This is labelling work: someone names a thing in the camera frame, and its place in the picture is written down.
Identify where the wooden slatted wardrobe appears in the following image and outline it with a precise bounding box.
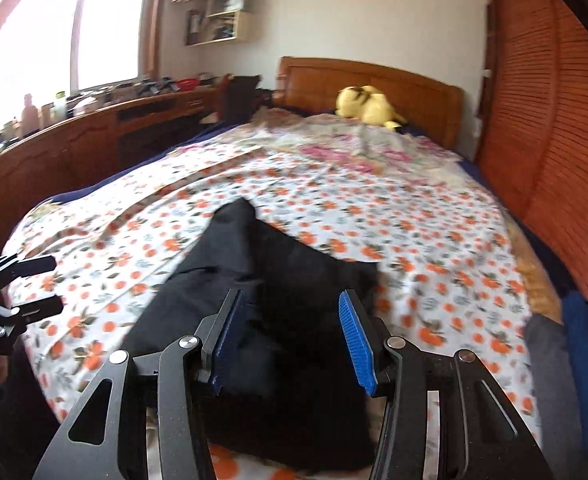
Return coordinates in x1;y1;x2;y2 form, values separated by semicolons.
474;0;588;326

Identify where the wooden bed headboard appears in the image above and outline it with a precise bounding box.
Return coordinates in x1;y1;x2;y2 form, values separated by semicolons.
276;56;465;148

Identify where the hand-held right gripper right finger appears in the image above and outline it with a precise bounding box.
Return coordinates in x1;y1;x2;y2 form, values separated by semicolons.
338;289;555;480

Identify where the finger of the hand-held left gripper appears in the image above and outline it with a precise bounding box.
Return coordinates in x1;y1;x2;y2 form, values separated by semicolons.
4;296;65;323
0;255;57;283

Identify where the yellow plush toy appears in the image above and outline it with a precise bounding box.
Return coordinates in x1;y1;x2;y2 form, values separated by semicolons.
335;85;407;132

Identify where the pink floral blanket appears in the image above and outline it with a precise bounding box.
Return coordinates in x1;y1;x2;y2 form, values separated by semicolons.
246;110;467;181

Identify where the long wooden cabinet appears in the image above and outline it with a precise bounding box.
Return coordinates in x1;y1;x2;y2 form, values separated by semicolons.
0;85;230;261

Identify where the window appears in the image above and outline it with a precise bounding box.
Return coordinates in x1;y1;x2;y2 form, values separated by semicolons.
0;0;167;131

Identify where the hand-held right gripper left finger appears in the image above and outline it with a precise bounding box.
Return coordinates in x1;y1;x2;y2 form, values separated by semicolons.
31;289;247;480

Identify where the dark chair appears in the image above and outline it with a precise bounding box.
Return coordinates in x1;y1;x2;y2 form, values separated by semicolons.
219;74;275;123

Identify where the black button coat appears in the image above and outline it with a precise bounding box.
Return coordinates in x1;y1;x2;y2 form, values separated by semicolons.
121;197;382;476

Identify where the orange print white bedsheet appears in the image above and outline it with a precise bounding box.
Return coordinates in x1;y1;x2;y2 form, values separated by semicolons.
1;130;545;480

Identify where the cream wall shelf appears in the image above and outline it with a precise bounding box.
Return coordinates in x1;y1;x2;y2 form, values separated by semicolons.
171;0;255;46

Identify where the grey cloth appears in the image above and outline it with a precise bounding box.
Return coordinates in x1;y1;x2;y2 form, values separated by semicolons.
524;312;585;480

